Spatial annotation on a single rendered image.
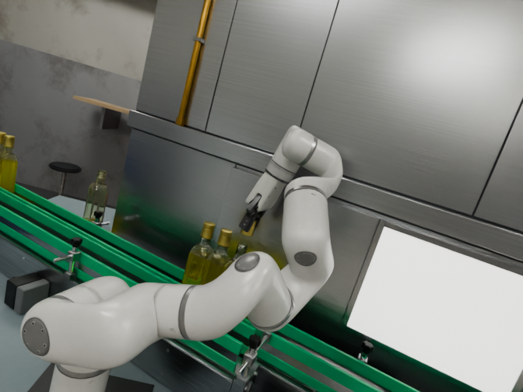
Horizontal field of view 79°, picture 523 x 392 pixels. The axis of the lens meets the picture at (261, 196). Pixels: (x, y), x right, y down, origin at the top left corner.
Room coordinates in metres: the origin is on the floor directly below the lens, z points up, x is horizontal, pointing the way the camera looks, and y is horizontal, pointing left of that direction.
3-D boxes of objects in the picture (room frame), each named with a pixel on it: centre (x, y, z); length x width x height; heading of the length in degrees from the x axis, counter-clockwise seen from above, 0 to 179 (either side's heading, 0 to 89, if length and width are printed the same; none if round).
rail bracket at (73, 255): (0.84, 0.49, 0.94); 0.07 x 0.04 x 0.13; 159
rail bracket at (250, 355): (0.67, -0.09, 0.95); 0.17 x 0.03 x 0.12; 159
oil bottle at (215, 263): (0.87, 0.07, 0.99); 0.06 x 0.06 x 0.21; 70
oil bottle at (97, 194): (1.19, 0.61, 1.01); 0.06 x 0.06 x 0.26; 56
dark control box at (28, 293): (0.86, 0.60, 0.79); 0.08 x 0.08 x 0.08; 69
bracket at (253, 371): (0.69, -0.09, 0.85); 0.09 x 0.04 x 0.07; 159
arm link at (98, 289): (0.50, 0.23, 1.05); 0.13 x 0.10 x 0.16; 165
